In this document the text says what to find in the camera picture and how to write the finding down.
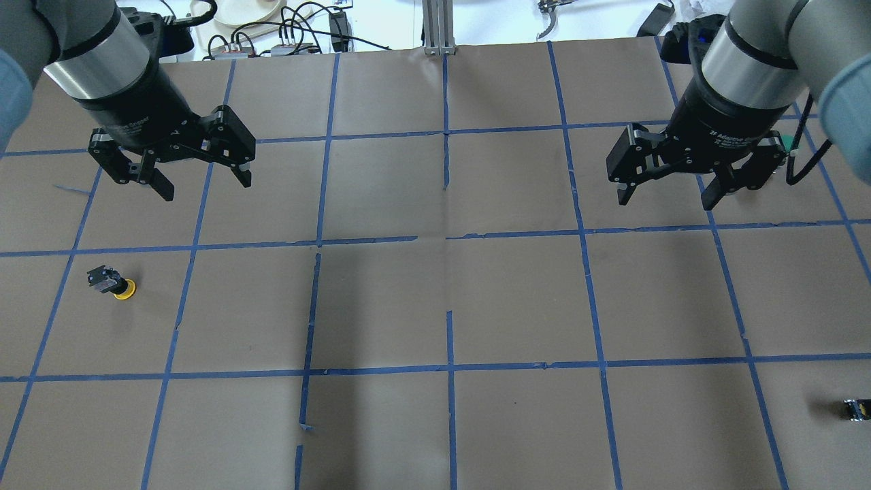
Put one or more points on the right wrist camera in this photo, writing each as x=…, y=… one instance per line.
x=688, y=42

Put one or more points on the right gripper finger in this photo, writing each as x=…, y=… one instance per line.
x=638, y=156
x=763, y=161

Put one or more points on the aluminium frame post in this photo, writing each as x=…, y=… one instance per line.
x=438, y=28

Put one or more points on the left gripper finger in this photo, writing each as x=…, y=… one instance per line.
x=123, y=170
x=229, y=142

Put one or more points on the grey power strip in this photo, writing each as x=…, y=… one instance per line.
x=294, y=49

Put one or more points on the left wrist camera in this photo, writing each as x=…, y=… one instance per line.
x=164, y=38

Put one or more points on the brown paper table mat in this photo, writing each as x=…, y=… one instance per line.
x=429, y=285

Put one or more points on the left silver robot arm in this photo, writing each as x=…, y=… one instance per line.
x=107, y=60

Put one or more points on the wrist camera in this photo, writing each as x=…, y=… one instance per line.
x=688, y=42
x=164, y=38

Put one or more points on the black power adapter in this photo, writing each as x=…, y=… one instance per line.
x=657, y=19

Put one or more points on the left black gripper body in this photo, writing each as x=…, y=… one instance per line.
x=138, y=102

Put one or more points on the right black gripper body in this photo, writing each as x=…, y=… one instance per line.
x=720, y=113

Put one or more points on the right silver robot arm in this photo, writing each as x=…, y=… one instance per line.
x=749, y=67

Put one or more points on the yellow push button switch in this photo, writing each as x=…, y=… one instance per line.
x=106, y=279

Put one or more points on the metal pliers tool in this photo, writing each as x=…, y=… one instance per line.
x=549, y=10

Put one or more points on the small black yellow component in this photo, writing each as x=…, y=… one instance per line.
x=857, y=409

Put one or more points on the beige round plate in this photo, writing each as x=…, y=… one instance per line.
x=235, y=13

